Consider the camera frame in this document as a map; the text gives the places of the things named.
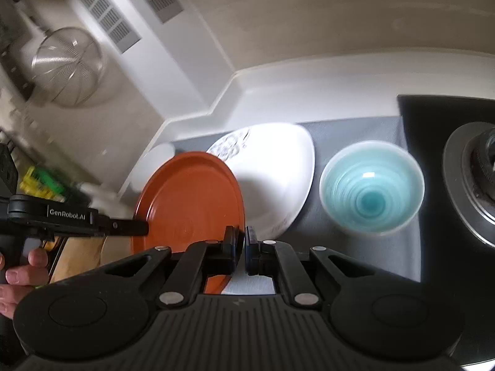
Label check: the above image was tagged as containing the black gas stove top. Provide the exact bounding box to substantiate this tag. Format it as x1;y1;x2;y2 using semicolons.
398;95;494;365

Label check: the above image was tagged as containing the grey wall vent lower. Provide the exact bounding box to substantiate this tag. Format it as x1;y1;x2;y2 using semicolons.
79;0;141;53

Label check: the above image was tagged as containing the metal wire strainer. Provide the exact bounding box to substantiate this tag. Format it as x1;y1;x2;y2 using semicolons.
31;27;104;108

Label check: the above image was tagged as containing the blue patterned white bowl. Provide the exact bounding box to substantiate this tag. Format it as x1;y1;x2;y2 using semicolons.
129;143;175;195

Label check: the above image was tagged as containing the brown round plate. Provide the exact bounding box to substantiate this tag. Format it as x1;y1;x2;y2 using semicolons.
132;151;245;293

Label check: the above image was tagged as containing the gas burner with steel ring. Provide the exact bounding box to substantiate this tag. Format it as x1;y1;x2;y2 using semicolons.
442;122;494;249

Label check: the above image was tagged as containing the turquoise glazed ceramic bowl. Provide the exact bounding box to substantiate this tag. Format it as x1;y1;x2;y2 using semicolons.
319;140;425;238

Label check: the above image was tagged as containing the grey patterned table mat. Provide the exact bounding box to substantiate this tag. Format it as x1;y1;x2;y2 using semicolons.
169;117;423;296

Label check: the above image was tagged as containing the person's left hand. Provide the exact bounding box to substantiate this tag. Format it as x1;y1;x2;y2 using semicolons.
0;248;49;319

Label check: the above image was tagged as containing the small white floral plate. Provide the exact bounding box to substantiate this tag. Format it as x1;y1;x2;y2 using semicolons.
207;122;316;240

